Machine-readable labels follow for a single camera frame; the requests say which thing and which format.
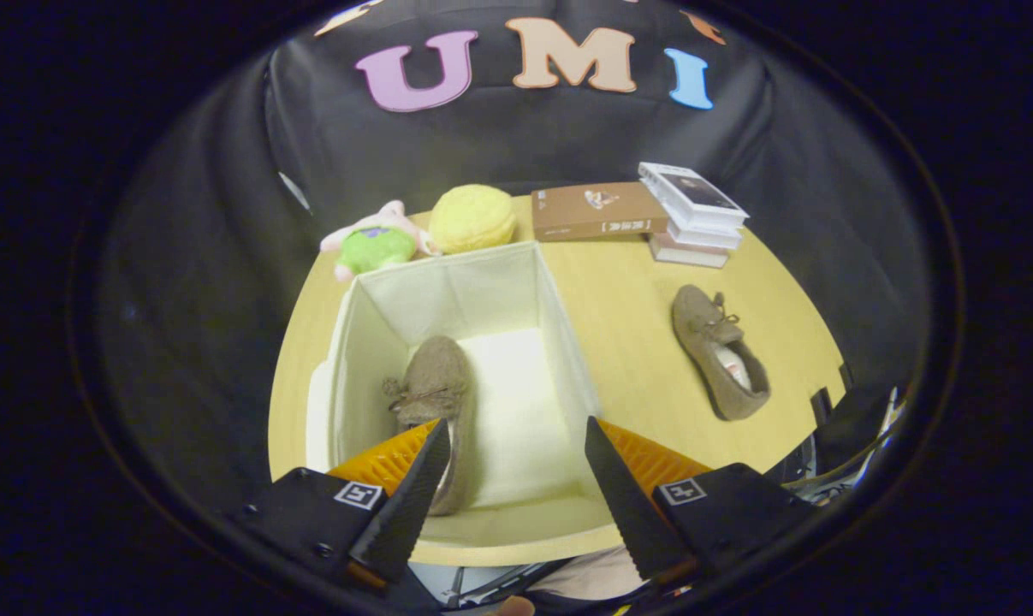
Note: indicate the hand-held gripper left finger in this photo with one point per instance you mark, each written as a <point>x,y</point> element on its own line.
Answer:
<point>413,505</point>

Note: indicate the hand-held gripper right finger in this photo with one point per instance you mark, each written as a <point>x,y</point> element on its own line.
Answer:
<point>619,496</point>

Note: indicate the brown fuzzy shoe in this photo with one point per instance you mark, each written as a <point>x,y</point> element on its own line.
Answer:
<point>435,368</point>
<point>704,329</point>

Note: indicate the beige fabric storage box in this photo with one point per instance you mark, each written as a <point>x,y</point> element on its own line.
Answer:
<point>507,402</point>

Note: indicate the person's pale clothing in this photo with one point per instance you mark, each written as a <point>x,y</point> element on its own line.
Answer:
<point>584,575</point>

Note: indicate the black upright block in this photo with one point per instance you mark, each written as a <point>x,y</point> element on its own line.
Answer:
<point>822,406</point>
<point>846,376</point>

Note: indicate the pale pink book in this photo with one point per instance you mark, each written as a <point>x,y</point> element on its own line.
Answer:
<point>687,254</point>

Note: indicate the pink and green plush toy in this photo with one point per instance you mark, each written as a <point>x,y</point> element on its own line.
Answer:
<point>375,246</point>

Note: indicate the plain white book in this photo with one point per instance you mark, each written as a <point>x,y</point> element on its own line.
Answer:
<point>704,237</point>

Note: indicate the brown book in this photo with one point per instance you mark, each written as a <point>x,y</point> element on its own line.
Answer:
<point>593,214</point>

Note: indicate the yellow round plush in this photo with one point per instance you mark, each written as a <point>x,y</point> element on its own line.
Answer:
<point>473,218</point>

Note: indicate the white book with dark photo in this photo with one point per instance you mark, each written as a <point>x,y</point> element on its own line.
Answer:
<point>696,192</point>

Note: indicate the black backdrop cloth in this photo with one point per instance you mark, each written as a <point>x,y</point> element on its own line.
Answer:
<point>525,145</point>

